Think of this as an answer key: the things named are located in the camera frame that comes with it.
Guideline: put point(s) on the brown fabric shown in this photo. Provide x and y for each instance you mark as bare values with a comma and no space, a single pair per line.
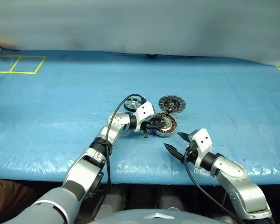
6,200

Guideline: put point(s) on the black spoked rotor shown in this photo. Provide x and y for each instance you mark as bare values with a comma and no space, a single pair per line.
130,103

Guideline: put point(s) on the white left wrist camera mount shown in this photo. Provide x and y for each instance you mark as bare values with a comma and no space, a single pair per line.
145,110

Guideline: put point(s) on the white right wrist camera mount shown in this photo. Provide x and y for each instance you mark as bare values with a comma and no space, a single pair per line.
204,138

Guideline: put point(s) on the dark grey rounded cylinder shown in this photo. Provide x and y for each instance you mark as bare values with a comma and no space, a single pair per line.
111,200
170,198

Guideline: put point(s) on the round motor lid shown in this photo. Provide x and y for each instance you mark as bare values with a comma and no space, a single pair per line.
174,102

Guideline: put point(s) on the blue plastic table cover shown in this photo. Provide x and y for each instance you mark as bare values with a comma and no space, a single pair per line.
60,105

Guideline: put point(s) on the grey robot torso with emblem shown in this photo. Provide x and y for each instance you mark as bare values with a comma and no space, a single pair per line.
153,217

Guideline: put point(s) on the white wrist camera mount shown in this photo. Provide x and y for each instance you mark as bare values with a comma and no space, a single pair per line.
204,138
145,110

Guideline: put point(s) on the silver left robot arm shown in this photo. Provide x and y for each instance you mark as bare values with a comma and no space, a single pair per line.
111,130

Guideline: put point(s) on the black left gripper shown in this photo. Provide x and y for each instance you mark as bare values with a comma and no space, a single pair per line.
149,123

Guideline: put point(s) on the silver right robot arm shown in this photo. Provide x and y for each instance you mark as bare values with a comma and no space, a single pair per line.
233,170

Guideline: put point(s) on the round motor housing copper windings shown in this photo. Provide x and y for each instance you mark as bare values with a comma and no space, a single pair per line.
171,127

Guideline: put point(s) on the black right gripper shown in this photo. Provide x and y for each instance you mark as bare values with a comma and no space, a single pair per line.
192,154

